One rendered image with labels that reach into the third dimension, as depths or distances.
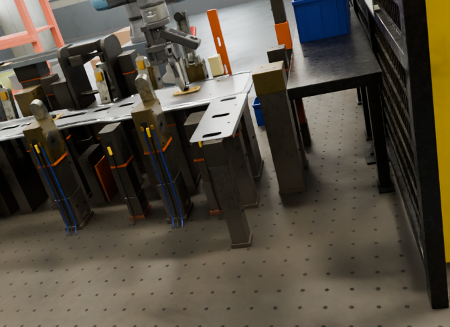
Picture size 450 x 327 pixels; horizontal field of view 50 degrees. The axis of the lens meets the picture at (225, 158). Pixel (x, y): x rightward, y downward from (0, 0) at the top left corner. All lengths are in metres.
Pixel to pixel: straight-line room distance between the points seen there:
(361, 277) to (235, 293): 0.27
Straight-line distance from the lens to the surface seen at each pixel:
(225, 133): 1.07
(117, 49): 1.77
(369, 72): 1.18
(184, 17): 1.58
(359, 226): 1.20
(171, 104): 1.40
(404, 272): 1.06
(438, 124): 0.93
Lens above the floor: 1.38
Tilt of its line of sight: 23 degrees down
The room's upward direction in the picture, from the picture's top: 15 degrees counter-clockwise
